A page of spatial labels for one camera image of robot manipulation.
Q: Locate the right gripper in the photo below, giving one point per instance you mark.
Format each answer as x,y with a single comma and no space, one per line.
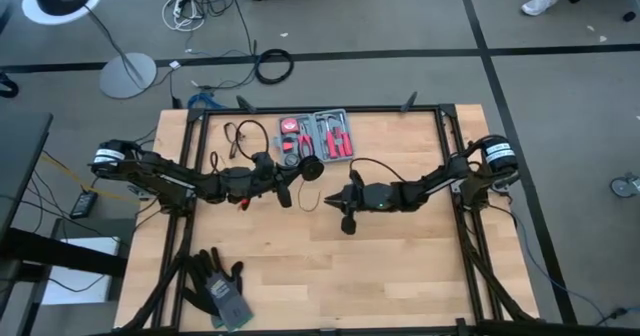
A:
375,197

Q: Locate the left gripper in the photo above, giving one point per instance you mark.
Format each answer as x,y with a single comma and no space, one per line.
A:
250,181

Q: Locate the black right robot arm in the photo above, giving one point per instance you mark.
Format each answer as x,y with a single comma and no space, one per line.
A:
450,176

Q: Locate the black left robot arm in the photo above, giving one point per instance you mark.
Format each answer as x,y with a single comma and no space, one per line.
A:
165,176

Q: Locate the small red utility knife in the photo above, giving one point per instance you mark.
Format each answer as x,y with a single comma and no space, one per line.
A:
288,146

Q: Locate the grey plastic tool case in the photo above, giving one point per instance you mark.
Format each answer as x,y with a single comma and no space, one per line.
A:
320,146

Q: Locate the red tape measure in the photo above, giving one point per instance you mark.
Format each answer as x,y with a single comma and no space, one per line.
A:
289,126

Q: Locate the silver metal tool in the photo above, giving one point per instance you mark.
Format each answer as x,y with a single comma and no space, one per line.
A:
330,122

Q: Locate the black work gloves with card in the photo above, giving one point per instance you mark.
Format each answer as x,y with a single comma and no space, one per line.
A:
210,286

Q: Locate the floor stand with grey base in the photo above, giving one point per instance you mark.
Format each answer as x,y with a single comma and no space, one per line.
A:
127,76

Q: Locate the black power adapter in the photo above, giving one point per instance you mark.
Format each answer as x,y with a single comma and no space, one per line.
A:
84,203

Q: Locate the white box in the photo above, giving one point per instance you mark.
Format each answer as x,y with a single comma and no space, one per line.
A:
80,276

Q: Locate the black beam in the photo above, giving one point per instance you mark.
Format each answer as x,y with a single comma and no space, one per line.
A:
60,256

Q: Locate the black desk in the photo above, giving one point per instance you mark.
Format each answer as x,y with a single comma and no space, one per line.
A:
20,166

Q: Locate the grey caster wheel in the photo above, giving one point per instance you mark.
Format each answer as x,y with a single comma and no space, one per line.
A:
622,186

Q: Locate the black floor object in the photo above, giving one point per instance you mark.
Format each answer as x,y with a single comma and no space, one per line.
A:
7,88

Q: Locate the black floor plug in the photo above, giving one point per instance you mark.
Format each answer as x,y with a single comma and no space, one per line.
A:
617,313

